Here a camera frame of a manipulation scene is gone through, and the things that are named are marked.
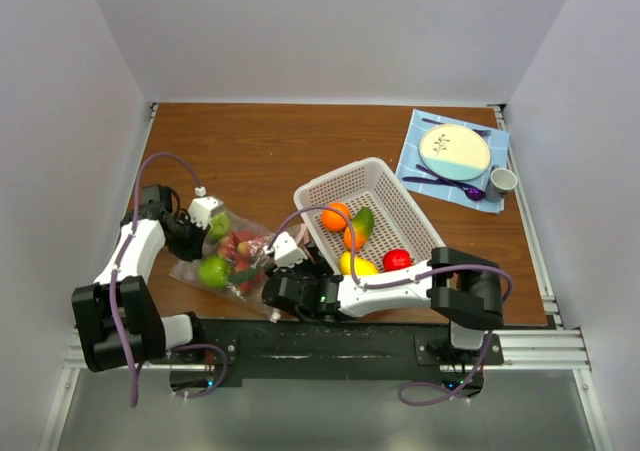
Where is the green fake apple top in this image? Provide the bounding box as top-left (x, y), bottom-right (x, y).
top-left (207, 211), bottom-right (232, 242)

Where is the green fake apple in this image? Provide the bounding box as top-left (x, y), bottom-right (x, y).
top-left (198, 256), bottom-right (233, 288)
top-left (207, 211), bottom-right (232, 242)

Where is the clear zip top bag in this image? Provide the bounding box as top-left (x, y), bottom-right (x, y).
top-left (170, 211), bottom-right (282, 322)

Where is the yellow fake lemon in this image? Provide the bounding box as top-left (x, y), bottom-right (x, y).
top-left (339, 251), bottom-right (379, 276)

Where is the fake red grape bunch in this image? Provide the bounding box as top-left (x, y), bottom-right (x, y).
top-left (217, 231), bottom-right (269, 295)

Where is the orange fake orange front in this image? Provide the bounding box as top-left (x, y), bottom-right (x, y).
top-left (321, 202), bottom-right (351, 233)

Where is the red fake apple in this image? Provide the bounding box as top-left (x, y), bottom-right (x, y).
top-left (383, 249), bottom-right (413, 272)

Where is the white perforated plastic basket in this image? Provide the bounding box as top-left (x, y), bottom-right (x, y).
top-left (292, 156), bottom-right (447, 277)

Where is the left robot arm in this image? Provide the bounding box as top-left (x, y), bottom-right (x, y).
top-left (71, 185), bottom-right (207, 372)

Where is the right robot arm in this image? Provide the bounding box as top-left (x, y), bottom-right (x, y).
top-left (262, 247), bottom-right (513, 364)

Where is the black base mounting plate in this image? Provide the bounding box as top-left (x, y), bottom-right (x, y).
top-left (124, 315), bottom-right (501, 390)

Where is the purple plastic fork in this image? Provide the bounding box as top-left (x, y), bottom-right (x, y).
top-left (401, 176), bottom-right (467, 190)

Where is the purple plastic spoon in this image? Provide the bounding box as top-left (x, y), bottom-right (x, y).
top-left (415, 164), bottom-right (486, 202)

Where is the blue checked cloth napkin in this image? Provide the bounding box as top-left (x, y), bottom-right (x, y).
top-left (395, 109), bottom-right (510, 214)

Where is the round cream blue plate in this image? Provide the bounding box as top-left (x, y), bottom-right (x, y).
top-left (418, 125), bottom-right (491, 181)

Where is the white grey mug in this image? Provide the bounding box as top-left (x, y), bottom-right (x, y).
top-left (485, 166), bottom-right (518, 203)

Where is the purple plastic knife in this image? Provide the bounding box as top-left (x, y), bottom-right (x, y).
top-left (420, 118), bottom-right (492, 137)

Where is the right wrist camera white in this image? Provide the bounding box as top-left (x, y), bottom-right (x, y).
top-left (264, 231), bottom-right (308, 268)

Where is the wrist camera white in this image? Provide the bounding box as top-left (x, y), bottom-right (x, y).
top-left (187, 186), bottom-right (224, 229)
top-left (264, 231), bottom-right (308, 268)

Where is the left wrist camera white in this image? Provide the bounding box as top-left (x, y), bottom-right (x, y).
top-left (187, 186), bottom-right (224, 229)

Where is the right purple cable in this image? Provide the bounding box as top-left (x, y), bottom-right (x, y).
top-left (269, 205), bottom-right (515, 407)

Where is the aluminium frame rail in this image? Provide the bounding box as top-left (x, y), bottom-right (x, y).
top-left (487, 101), bottom-right (611, 451)

